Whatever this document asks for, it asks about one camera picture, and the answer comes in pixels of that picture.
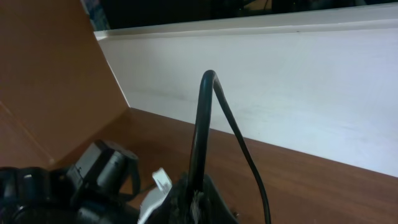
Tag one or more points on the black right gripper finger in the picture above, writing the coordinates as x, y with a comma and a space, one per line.
206, 207

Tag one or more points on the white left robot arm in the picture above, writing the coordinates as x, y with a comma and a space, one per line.
95, 189

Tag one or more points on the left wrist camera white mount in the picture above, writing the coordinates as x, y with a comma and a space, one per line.
156, 196

